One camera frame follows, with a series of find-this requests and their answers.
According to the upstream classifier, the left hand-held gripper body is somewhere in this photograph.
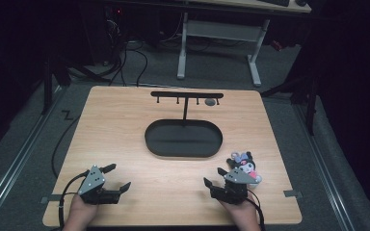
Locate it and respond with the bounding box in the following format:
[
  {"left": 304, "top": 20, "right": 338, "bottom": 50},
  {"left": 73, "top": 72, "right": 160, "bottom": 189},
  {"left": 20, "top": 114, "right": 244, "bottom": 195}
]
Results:
[{"left": 76, "top": 164, "right": 123, "bottom": 206}]

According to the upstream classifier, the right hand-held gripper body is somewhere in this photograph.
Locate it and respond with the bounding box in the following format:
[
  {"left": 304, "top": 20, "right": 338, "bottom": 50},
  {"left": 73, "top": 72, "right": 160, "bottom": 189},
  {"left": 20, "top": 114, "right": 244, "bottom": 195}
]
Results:
[{"left": 210, "top": 168, "right": 261, "bottom": 206}]

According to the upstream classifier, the plush doll keychain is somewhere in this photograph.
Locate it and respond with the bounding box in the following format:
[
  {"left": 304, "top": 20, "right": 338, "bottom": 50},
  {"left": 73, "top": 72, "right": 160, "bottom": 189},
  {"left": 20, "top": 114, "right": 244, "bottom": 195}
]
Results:
[{"left": 225, "top": 150, "right": 264, "bottom": 189}]

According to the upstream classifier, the black hook rack with tray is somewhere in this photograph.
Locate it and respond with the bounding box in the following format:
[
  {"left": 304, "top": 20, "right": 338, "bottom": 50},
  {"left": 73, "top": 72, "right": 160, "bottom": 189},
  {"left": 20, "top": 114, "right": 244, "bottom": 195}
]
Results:
[{"left": 144, "top": 90, "right": 225, "bottom": 159}]

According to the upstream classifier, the person's right hand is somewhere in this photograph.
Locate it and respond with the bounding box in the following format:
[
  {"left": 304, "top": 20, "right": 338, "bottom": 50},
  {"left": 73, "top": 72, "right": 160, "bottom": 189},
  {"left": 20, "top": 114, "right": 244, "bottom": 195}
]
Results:
[{"left": 219, "top": 194, "right": 262, "bottom": 226}]

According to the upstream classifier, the person's left hand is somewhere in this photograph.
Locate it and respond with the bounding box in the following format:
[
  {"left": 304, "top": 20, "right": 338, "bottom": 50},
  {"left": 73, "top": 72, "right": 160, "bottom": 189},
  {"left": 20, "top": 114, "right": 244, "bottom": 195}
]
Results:
[{"left": 66, "top": 192, "right": 100, "bottom": 226}]

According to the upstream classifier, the grey tape strip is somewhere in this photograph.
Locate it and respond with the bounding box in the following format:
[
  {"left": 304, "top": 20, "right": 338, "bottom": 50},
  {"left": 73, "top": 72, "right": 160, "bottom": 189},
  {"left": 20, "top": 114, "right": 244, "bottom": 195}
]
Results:
[
  {"left": 40, "top": 192, "right": 80, "bottom": 205},
  {"left": 283, "top": 189, "right": 304, "bottom": 198}
]

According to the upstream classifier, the black metal stand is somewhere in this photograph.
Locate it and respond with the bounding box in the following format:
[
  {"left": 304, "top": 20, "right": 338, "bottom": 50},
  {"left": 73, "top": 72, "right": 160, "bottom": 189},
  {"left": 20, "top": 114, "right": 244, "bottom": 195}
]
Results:
[
  {"left": 40, "top": 57, "right": 72, "bottom": 116},
  {"left": 259, "top": 72, "right": 320, "bottom": 137}
]

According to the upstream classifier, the white-legged desk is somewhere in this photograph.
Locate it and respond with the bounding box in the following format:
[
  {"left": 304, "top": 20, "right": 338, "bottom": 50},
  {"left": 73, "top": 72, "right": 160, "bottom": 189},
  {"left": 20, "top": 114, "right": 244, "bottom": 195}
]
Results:
[{"left": 175, "top": 0, "right": 313, "bottom": 88}]

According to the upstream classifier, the black keyboard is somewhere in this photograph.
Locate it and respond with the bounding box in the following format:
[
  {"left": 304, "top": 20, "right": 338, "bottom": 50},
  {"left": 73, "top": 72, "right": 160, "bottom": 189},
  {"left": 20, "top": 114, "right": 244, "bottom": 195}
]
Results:
[{"left": 257, "top": 0, "right": 291, "bottom": 8}]

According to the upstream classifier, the right hand-held gripper cable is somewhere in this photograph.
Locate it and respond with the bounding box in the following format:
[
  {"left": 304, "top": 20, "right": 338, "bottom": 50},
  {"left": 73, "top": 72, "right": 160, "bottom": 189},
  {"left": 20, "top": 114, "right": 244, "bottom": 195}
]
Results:
[{"left": 246, "top": 189, "right": 267, "bottom": 231}]

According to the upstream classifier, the hand-held gripper cable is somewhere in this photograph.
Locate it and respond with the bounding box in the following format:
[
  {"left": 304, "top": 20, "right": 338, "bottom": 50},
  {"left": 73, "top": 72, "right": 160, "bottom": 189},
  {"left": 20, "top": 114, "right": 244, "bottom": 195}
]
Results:
[
  {"left": 246, "top": 189, "right": 267, "bottom": 231},
  {"left": 58, "top": 169, "right": 92, "bottom": 230}
]

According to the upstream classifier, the left hand-held gripper cable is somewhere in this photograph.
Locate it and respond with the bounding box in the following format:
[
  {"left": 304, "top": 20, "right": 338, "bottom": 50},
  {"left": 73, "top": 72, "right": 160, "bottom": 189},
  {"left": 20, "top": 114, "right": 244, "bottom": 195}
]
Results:
[{"left": 58, "top": 169, "right": 92, "bottom": 230}]

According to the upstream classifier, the black floor cable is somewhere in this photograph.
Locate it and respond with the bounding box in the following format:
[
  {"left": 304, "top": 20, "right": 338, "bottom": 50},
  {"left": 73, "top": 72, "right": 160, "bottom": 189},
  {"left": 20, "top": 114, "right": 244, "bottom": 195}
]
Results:
[{"left": 50, "top": 114, "right": 82, "bottom": 180}]

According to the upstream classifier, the metal floor rail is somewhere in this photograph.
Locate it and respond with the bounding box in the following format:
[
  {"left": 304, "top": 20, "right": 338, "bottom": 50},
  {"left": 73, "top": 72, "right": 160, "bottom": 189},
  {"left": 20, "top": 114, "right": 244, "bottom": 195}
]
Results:
[
  {"left": 293, "top": 104, "right": 357, "bottom": 231},
  {"left": 0, "top": 86, "right": 66, "bottom": 222}
]

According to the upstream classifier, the black cable bundle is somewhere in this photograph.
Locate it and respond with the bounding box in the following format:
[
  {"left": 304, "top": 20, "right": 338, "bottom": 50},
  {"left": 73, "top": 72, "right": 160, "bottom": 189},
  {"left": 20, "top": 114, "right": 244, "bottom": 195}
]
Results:
[{"left": 94, "top": 17, "right": 149, "bottom": 89}]

